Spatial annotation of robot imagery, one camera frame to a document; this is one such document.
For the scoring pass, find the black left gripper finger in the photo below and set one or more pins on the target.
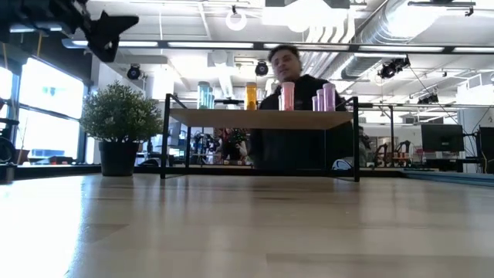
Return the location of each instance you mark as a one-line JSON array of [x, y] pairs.
[[105, 48], [114, 25]]

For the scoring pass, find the orange pill bottle white cap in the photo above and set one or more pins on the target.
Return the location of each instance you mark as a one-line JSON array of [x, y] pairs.
[[251, 96]]

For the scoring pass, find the salmon red pill bottle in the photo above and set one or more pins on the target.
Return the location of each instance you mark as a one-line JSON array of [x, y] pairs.
[[288, 96]]

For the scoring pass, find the lilac pink pill bottle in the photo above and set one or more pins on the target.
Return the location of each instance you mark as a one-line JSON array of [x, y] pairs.
[[320, 101], [314, 104]]

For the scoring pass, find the small bottles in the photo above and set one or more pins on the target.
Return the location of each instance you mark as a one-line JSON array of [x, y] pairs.
[[329, 97]]

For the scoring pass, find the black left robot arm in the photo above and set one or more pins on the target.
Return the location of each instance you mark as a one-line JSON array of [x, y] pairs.
[[19, 11]]

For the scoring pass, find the potted green plant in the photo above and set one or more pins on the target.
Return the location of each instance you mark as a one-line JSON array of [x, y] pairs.
[[119, 116]]

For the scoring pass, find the long black metal bar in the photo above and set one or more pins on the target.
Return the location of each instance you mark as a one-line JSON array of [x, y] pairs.
[[259, 45]]

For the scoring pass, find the person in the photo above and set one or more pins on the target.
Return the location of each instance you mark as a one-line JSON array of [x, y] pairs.
[[285, 62]]

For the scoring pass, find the white blue round object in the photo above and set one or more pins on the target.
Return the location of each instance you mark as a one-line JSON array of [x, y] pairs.
[[341, 165]]

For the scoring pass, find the black computer monitor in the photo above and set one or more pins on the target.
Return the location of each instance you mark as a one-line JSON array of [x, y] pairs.
[[442, 137]]

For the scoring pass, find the blue foam mat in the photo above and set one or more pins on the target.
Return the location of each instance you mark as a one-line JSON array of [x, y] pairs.
[[451, 177]]

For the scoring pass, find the black hanging camera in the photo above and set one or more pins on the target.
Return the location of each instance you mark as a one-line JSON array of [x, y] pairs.
[[391, 68], [261, 68], [134, 72]]

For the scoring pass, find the wooden shelf black metal frame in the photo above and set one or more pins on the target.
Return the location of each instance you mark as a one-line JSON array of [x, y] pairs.
[[262, 119]]

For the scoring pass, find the silver ventilation duct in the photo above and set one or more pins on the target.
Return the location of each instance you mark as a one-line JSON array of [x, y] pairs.
[[370, 38]]

